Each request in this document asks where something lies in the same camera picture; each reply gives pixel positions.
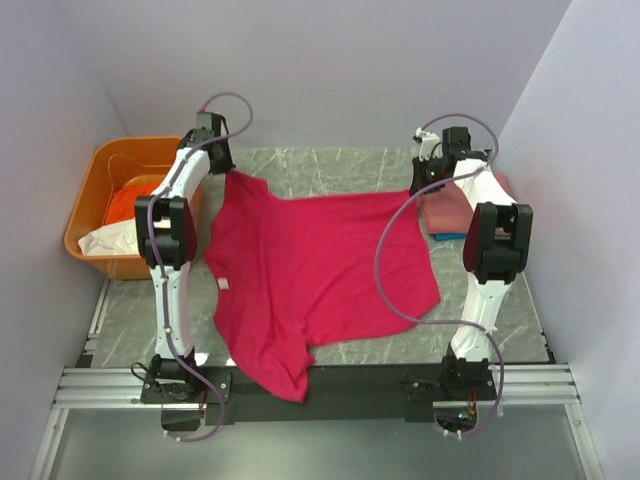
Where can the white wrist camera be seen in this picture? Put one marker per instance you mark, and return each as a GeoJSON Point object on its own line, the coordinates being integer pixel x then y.
{"type": "Point", "coordinates": [208, 121]}
{"type": "Point", "coordinates": [429, 144]}

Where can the folded blue t shirt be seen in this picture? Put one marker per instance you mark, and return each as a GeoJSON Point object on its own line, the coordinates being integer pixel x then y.
{"type": "Point", "coordinates": [448, 236]}

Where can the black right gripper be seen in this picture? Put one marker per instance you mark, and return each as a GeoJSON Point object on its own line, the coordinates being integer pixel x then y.
{"type": "Point", "coordinates": [423, 180]}

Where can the orange plastic laundry basket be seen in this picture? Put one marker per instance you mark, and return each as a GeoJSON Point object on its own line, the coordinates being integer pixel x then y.
{"type": "Point", "coordinates": [115, 165]}

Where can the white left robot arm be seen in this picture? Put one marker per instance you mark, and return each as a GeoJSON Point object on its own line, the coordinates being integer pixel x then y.
{"type": "Point", "coordinates": [167, 241]}

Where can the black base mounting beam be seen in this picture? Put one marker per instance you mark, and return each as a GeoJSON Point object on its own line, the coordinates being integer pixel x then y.
{"type": "Point", "coordinates": [402, 391]}

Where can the orange t shirt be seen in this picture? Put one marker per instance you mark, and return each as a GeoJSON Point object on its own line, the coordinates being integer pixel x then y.
{"type": "Point", "coordinates": [122, 204]}

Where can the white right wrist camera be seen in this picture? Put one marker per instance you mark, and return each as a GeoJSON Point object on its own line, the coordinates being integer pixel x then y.
{"type": "Point", "coordinates": [429, 144]}

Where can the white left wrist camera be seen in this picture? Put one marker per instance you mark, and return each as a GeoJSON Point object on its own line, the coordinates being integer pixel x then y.
{"type": "Point", "coordinates": [208, 121]}

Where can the aluminium frame rail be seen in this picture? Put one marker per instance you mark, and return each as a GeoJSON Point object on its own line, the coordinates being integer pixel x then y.
{"type": "Point", "coordinates": [83, 387]}

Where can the white t shirt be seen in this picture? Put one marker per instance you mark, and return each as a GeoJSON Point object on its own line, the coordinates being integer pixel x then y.
{"type": "Point", "coordinates": [118, 238]}

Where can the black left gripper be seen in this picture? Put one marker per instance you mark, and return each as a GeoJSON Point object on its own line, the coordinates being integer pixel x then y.
{"type": "Point", "coordinates": [222, 160]}

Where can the magenta t shirt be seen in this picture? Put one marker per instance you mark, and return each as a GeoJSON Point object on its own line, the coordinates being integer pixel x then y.
{"type": "Point", "coordinates": [295, 274]}

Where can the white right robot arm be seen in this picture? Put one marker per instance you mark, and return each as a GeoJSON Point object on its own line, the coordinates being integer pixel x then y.
{"type": "Point", "coordinates": [495, 250]}

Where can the folded salmon pink t shirt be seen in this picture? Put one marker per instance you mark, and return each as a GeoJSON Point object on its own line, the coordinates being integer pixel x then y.
{"type": "Point", "coordinates": [451, 208]}

